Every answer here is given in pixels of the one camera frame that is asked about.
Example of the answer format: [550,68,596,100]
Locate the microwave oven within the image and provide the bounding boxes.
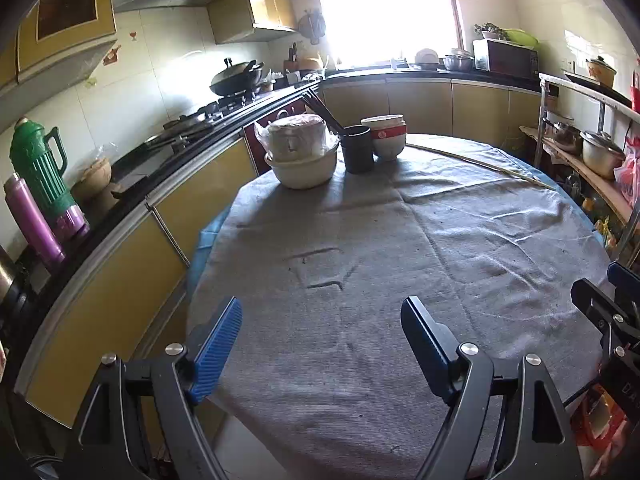
[473,39,539,80]

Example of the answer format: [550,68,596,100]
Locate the red plastic trash basket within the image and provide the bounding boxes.
[570,385,634,479]

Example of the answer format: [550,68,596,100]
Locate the yellow lower cabinets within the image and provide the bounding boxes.
[14,72,540,425]

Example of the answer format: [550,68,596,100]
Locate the metal kitchen shelf rack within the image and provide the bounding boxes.
[519,71,640,271]

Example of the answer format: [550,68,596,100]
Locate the yellow pot with lid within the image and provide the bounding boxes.
[586,55,617,88]

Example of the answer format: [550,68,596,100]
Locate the large white basin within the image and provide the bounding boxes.
[265,140,340,190]

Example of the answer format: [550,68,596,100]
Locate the stacked red white bowls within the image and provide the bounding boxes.
[360,114,408,160]

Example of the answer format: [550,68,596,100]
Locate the brown clay pot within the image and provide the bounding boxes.
[70,157,112,204]

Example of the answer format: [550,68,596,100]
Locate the black wok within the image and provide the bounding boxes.
[209,58,264,96]

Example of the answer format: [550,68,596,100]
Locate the purple thermos bottle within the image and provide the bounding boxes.
[3,172,65,273]

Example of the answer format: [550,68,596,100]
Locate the bagged white bowls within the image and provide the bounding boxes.
[255,113,333,162]

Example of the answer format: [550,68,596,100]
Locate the black chopstick holder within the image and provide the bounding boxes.
[341,125,374,174]

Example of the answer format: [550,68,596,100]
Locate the green thermos jug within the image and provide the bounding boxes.
[10,117,89,243]

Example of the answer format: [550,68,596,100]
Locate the grey tablecloth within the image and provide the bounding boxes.
[188,143,608,479]

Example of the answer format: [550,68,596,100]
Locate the steel pot on shelf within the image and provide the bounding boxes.
[580,130,626,180]

